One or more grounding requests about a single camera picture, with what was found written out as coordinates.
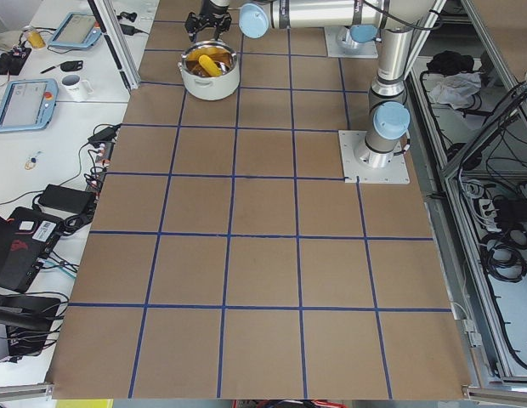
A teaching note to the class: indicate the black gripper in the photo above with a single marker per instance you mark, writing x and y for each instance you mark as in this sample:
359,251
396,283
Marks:
212,9

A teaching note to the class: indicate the yellow corn cob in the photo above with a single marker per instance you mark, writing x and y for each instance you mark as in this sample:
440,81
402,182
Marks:
209,66

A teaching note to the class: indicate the pale green cooking pot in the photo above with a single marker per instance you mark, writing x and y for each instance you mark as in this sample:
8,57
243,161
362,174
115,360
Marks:
198,82

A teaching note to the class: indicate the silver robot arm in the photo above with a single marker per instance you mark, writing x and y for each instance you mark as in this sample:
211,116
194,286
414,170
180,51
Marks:
395,21
214,7

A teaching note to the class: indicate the upper blue teach pendant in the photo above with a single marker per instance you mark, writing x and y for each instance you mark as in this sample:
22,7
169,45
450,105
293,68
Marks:
77,31

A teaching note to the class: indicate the blue teach pendant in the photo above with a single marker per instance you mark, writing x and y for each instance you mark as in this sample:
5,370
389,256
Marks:
77,31
28,105

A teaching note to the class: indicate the white mug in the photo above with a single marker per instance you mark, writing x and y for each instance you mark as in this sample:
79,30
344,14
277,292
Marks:
79,89

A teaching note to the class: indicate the black pen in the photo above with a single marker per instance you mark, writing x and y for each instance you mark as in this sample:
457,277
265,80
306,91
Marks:
53,67

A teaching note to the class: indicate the lower blue teach pendant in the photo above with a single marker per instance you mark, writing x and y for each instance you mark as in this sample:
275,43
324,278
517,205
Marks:
28,105

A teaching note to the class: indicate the black power adapter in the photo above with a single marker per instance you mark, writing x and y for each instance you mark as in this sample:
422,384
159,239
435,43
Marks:
66,199

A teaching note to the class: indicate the brown gridded table mat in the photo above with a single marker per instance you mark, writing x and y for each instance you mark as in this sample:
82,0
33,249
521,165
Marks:
228,259

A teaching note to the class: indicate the white crumpled cloth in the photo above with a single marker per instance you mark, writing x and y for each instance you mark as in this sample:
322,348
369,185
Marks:
457,90

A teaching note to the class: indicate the black laptop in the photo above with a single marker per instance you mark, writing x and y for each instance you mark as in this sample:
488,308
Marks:
26,238

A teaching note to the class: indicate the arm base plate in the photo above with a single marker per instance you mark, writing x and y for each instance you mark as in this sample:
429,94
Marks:
362,165
356,41

